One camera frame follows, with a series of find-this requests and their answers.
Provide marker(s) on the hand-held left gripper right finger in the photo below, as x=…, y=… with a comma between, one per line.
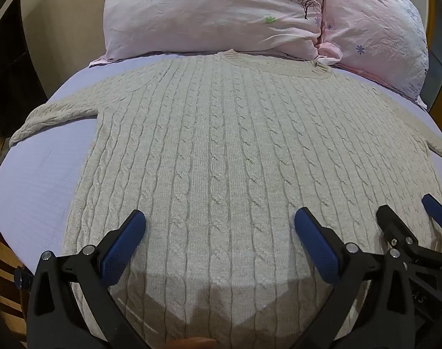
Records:
x=315, y=247

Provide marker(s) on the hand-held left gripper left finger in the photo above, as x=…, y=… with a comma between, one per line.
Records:
x=123, y=247

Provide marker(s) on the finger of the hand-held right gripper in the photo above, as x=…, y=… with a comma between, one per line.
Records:
x=436, y=207
x=394, y=225

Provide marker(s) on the yellow wooden headboard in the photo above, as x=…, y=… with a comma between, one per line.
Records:
x=432, y=51

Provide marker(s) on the dark wooden cabinet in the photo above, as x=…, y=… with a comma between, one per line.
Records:
x=10, y=65

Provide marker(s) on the pink floral pillow with tree print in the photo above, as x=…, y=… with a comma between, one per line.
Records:
x=206, y=14

